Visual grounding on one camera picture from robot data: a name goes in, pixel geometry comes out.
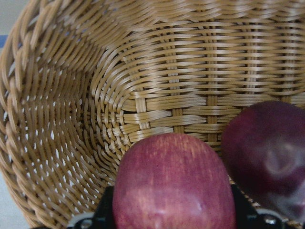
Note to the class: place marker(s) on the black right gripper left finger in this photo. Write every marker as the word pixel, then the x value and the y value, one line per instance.
pixel 103 216

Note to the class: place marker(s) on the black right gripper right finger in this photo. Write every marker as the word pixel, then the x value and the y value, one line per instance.
pixel 246 215

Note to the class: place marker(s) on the dark red apple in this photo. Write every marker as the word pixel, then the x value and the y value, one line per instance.
pixel 263 149

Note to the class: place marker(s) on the woven wicker basket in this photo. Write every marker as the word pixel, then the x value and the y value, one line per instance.
pixel 83 80

